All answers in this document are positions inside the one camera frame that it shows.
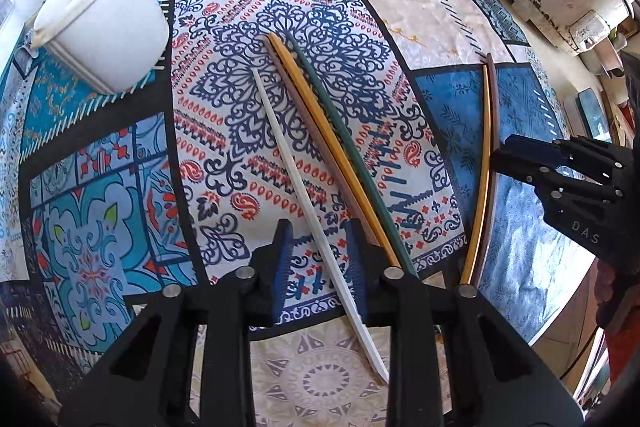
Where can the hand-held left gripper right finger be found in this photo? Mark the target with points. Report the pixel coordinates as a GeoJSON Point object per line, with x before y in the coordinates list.
{"type": "Point", "coordinates": [357, 267]}

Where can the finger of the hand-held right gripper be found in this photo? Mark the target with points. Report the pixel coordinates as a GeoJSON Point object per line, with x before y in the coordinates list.
{"type": "Point", "coordinates": [580, 217]}
{"type": "Point", "coordinates": [530, 159]}

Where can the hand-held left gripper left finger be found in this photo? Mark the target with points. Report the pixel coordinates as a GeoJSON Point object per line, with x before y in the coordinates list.
{"type": "Point", "coordinates": [282, 267]}

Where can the yellow chopstick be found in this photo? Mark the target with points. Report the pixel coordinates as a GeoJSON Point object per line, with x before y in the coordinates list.
{"type": "Point", "coordinates": [330, 132]}
{"type": "Point", "coordinates": [486, 117]}

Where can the brown chopstick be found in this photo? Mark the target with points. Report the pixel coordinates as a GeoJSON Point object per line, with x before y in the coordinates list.
{"type": "Point", "coordinates": [496, 107]}

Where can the white chopstick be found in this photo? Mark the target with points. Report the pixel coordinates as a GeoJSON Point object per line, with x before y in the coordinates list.
{"type": "Point", "coordinates": [300, 184]}

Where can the green chopstick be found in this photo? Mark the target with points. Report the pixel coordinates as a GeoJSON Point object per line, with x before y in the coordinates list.
{"type": "Point", "coordinates": [350, 127]}

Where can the mauve chopstick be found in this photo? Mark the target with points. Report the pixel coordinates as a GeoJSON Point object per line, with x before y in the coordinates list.
{"type": "Point", "coordinates": [305, 119]}

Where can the white plastic cup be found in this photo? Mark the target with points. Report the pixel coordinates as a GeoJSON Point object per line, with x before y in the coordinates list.
{"type": "Point", "coordinates": [105, 32]}

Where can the patterned blue table mat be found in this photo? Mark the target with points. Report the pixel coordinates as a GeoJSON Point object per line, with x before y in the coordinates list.
{"type": "Point", "coordinates": [225, 142]}

